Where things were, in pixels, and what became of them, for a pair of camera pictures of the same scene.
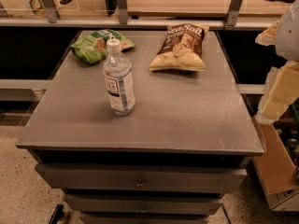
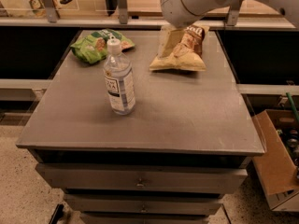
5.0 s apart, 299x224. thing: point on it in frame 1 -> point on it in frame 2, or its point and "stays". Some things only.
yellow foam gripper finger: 281,91 -> 170,38
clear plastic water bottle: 119,78 stays
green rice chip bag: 92,48 stays
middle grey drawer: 145,203 stays
